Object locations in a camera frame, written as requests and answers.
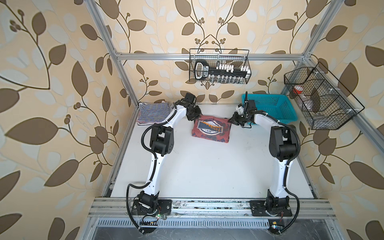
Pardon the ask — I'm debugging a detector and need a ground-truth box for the teal plastic basket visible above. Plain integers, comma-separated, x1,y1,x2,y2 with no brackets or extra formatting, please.
247,94,298,124

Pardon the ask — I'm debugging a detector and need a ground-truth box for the aluminium frame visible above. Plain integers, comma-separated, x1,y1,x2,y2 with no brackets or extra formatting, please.
83,0,384,157

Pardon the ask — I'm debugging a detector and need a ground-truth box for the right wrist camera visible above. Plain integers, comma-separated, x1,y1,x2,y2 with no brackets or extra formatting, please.
236,104,248,117

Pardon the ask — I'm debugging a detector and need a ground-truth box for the black wire basket wall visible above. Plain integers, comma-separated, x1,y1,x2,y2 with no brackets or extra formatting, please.
189,48,252,85
284,62,365,130

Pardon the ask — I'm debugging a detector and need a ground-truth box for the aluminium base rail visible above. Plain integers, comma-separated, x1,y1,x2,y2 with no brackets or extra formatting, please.
88,198,336,230

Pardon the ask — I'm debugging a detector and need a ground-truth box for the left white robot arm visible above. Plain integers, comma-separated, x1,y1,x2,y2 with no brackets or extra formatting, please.
130,93,202,215

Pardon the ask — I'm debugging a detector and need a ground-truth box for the red capped clear bottle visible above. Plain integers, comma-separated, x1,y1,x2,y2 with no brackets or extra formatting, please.
293,85,313,111

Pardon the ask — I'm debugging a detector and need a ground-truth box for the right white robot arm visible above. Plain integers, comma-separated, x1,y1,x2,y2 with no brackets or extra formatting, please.
229,100,301,217

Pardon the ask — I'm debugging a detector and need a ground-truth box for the maroon garment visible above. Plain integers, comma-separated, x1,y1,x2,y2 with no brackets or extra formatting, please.
192,115,232,143

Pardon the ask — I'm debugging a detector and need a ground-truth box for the black wire basket back wall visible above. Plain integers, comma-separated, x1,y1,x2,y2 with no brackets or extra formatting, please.
189,48,252,85

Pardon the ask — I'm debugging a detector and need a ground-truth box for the black socket tool set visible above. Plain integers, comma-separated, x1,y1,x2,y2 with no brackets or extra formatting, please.
192,60,252,84

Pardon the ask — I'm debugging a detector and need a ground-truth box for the black wire basket right wall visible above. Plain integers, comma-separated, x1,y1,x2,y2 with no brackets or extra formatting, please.
284,62,365,130

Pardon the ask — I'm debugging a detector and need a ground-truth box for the blue white striped tank top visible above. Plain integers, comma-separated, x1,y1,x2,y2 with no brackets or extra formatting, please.
137,102,172,126

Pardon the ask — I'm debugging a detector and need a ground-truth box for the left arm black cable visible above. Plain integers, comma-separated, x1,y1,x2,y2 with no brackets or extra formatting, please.
125,103,179,235

